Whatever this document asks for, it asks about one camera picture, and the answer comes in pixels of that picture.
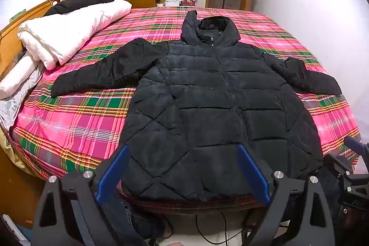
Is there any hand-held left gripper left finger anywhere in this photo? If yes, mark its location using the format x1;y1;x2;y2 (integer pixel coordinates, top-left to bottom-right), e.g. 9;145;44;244
32;145;136;246

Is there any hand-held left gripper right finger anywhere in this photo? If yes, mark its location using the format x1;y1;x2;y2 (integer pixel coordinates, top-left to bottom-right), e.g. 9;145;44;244
236;145;336;246

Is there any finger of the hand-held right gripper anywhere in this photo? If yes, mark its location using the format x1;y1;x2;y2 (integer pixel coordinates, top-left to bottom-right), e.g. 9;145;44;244
343;136;369;161

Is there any black puffer jacket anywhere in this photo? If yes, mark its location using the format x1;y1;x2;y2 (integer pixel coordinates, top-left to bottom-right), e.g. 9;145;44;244
51;10;343;202

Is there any bed with pink plaid sheet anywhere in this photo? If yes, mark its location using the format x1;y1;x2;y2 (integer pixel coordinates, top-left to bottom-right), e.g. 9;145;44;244
9;7;361;181

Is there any grey patterned cloth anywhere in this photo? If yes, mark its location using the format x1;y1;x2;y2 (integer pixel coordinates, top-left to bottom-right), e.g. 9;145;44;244
0;67;44;133

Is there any white pillow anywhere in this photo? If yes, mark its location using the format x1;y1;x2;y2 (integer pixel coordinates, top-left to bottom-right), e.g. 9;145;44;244
0;54;44;99

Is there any white duvet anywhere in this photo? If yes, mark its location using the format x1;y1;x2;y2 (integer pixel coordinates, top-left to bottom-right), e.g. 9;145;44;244
17;0;132;71

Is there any wooden headboard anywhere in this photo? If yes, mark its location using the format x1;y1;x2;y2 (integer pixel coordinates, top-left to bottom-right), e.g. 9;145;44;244
0;0;55;76

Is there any black pillow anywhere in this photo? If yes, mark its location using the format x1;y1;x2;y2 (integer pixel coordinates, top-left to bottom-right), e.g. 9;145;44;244
43;0;115;17

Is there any black cable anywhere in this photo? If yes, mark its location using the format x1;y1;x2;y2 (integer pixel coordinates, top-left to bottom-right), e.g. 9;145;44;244
195;212;229;246

